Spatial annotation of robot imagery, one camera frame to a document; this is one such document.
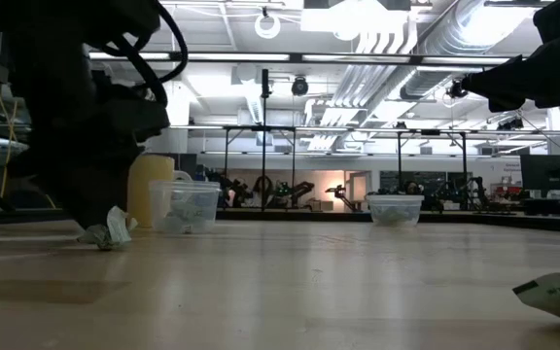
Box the white coiled ceiling cable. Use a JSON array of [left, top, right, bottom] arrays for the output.
[[253, 6, 283, 41]]

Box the black ceiling spotlight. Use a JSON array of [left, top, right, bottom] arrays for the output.
[[445, 77, 470, 100], [496, 115, 526, 132]]

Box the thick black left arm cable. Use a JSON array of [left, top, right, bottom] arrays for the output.
[[98, 0, 190, 107]]

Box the black hanging dome camera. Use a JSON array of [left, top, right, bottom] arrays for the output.
[[290, 75, 310, 97]]

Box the yellow cylindrical bin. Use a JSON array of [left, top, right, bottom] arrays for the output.
[[126, 154, 176, 229]]

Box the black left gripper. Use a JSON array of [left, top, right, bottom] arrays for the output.
[[6, 71, 172, 230]]

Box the low clear plastic container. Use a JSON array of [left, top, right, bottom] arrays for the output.
[[366, 193, 426, 228]]

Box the black vertical pole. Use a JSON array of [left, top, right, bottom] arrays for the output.
[[260, 67, 270, 211]]

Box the tall clear plastic container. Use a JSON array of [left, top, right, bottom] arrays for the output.
[[148, 179, 223, 235]]

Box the black computer monitor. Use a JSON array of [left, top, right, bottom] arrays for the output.
[[519, 154, 560, 193]]

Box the yellow cable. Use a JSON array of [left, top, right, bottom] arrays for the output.
[[0, 0, 57, 210]]

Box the black metal frame rack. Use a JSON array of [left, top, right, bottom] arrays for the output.
[[220, 123, 301, 211], [379, 127, 470, 205]]

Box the black table edge rail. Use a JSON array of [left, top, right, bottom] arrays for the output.
[[0, 206, 560, 234]]

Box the silver ventilation duct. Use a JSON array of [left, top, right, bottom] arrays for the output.
[[399, 0, 540, 102]]

